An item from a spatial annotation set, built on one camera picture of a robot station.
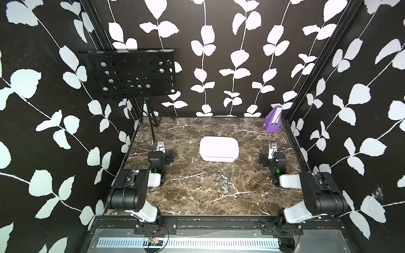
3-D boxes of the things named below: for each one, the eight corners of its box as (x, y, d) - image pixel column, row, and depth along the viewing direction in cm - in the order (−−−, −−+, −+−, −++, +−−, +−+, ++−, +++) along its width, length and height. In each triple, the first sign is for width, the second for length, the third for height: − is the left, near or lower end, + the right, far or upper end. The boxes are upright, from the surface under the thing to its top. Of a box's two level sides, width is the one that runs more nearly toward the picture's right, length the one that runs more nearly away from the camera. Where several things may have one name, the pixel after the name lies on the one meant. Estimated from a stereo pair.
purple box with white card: (265, 132, 115) (274, 113, 101) (262, 122, 122) (270, 104, 107) (277, 132, 115) (287, 114, 101) (274, 122, 122) (283, 104, 107)
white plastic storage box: (199, 162, 98) (199, 157, 93) (200, 142, 108) (199, 136, 103) (239, 162, 99) (240, 157, 94) (236, 142, 109) (237, 136, 104)
